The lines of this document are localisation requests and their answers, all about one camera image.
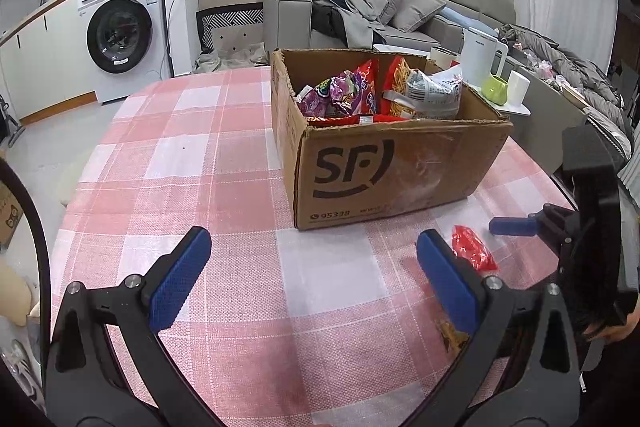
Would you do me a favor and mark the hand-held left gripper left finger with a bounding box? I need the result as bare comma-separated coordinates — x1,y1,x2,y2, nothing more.
42,226,216,427

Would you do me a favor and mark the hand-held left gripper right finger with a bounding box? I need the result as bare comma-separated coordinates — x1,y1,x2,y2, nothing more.
405,228,583,427

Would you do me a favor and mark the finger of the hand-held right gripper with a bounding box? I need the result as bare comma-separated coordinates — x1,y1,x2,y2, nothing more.
489,204,581,250

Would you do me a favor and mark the red fried noodle snack bag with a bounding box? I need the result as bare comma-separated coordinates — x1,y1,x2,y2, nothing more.
437,224,501,355

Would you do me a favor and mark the brown cardboard box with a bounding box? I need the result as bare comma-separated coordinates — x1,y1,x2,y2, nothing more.
270,48,515,231

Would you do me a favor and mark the white bag with purple edges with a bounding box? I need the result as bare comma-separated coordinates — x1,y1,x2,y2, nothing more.
406,68,463,120

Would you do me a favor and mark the large fried noodle snack bag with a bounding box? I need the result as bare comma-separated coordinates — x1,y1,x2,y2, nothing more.
382,56,426,118

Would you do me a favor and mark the red and white snack packet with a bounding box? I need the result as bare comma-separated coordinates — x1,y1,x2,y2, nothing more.
307,113,411,128

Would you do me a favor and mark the red chip bag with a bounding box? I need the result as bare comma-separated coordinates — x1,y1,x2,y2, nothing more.
357,58,380,115

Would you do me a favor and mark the person's right forearm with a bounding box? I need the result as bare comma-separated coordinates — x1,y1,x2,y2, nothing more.
575,292,640,427

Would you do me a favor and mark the person's right hand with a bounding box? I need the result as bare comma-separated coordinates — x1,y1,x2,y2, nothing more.
582,319,637,342

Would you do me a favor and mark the pink plaid tablecloth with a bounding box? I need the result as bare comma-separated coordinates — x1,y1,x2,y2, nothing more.
50,67,576,427

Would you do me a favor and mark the white side table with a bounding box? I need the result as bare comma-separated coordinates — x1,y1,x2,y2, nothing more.
372,43,532,116

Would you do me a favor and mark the grey down jacket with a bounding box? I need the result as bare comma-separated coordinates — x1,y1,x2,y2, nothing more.
497,23,633,158

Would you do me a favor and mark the green cup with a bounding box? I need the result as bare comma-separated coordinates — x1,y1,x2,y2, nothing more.
481,74,509,105

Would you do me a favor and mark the white paper roll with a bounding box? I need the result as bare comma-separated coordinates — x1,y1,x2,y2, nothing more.
506,70,531,106

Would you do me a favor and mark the white electric kettle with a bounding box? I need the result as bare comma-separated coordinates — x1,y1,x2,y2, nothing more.
459,27,510,88

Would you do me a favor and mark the brown printed carton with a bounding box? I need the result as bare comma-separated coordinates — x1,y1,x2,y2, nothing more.
0,187,23,250

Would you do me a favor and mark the white mug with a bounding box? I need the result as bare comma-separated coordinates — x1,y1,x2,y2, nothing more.
429,47,460,70

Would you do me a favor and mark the light blue cushion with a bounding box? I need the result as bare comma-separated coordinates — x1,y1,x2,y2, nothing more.
440,7,472,31

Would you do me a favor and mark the grey floor cloth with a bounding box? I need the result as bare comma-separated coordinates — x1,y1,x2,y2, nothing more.
192,42,273,75

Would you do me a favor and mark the white washing machine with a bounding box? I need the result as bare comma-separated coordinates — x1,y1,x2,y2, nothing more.
76,0,173,104

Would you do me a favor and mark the white kitchen cabinet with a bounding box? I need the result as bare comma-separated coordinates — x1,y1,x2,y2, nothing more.
0,0,101,124

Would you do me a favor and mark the black clothing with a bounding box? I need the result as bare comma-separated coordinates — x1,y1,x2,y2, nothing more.
310,0,351,50

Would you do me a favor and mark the grey sofa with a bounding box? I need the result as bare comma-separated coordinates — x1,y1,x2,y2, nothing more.
262,0,516,58

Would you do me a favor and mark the black cable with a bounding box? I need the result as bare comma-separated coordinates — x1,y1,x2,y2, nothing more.
0,157,53,313

